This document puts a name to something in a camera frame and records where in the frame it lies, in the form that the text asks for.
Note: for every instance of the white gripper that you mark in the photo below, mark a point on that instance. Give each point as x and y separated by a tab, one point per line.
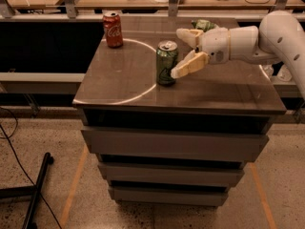
215	46

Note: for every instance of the green soda can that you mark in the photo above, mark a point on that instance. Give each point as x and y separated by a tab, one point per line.
166	58

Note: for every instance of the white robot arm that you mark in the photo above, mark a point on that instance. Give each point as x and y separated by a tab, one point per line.
278	38

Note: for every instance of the red cola can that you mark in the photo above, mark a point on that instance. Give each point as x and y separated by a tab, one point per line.
112	29

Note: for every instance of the green chip bag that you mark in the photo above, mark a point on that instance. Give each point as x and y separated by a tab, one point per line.
204	25

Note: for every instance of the clear sanitizer bottle left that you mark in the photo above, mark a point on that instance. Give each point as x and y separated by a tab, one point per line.
268	69

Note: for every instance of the clear sanitizer bottle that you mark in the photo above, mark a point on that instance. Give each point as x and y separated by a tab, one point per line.
284	74
268	69

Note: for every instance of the clear sanitizer bottle right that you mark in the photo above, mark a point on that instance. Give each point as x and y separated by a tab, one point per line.
284	74

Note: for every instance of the grey drawer cabinet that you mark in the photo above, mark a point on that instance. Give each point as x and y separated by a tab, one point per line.
184	144

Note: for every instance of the black stand leg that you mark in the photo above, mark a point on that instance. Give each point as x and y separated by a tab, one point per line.
32	191

